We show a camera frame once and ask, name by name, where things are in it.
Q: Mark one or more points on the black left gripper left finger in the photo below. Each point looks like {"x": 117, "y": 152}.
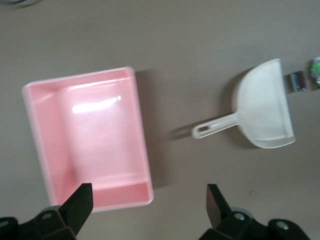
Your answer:
{"x": 77, "y": 210}

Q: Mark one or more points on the brown table cloth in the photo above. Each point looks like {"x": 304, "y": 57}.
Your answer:
{"x": 175, "y": 37}

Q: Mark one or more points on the beige plastic dustpan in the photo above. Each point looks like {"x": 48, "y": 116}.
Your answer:
{"x": 265, "y": 105}

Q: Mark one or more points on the dark rectangular electronic component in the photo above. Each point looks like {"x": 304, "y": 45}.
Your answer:
{"x": 296, "y": 81}

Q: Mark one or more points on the pink plastic bin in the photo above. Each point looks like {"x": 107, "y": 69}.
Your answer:
{"x": 100, "y": 125}

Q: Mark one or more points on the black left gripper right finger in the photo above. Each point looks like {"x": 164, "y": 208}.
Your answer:
{"x": 215, "y": 207}

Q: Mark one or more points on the white green electronic scrap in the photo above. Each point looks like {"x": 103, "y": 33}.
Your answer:
{"x": 315, "y": 72}

